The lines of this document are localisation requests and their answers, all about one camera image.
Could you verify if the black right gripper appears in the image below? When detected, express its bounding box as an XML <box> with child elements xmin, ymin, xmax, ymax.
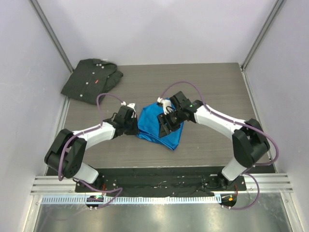
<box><xmin>157</xmin><ymin>110</ymin><xmax>184</xmax><ymax>139</ymax></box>

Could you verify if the blue satin napkin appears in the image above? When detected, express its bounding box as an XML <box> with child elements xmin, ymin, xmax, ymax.
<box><xmin>137</xmin><ymin>103</ymin><xmax>184</xmax><ymax>150</ymax></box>

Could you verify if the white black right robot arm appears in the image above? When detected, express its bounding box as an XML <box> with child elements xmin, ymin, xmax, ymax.
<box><xmin>157</xmin><ymin>91</ymin><xmax>270</xmax><ymax>191</ymax></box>

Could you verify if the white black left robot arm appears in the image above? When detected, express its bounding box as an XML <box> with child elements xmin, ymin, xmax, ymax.
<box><xmin>44</xmin><ymin>103</ymin><xmax>139</xmax><ymax>193</ymax></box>

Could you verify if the dark striped button shirt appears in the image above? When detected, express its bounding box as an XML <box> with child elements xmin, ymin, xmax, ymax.
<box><xmin>61</xmin><ymin>58</ymin><xmax>124</xmax><ymax>105</ymax></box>

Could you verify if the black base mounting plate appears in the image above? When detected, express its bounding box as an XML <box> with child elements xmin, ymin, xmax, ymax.
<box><xmin>74</xmin><ymin>166</ymin><xmax>247</xmax><ymax>198</ymax></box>

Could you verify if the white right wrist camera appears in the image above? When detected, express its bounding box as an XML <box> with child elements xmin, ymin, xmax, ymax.
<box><xmin>157</xmin><ymin>97</ymin><xmax>173</xmax><ymax>115</ymax></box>

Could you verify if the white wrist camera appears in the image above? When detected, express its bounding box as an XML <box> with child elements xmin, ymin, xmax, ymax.
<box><xmin>121</xmin><ymin>101</ymin><xmax>137</xmax><ymax>118</ymax></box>
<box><xmin>157</xmin><ymin>97</ymin><xmax>173</xmax><ymax>115</ymax></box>

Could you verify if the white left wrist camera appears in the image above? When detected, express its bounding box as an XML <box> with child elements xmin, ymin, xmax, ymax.
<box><xmin>121</xmin><ymin>101</ymin><xmax>137</xmax><ymax>118</ymax></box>

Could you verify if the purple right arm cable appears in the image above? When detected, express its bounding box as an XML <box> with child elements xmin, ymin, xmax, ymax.
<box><xmin>159</xmin><ymin>81</ymin><xmax>280</xmax><ymax>210</ymax></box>

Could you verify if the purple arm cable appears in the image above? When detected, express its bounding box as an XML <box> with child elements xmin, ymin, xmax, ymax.
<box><xmin>159</xmin><ymin>81</ymin><xmax>280</xmax><ymax>210</ymax></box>
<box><xmin>57</xmin><ymin>93</ymin><xmax>128</xmax><ymax>209</ymax></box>

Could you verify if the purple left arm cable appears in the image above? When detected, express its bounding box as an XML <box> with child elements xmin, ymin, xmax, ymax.
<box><xmin>57</xmin><ymin>93</ymin><xmax>128</xmax><ymax>209</ymax></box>

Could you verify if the slotted white cable duct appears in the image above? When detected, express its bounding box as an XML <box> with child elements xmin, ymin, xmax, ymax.
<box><xmin>41</xmin><ymin>194</ymin><xmax>222</xmax><ymax>204</ymax></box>

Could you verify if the aluminium frame rail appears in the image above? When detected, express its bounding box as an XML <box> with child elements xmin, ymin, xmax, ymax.
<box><xmin>30</xmin><ymin>175</ymin><xmax>84</xmax><ymax>194</ymax></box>

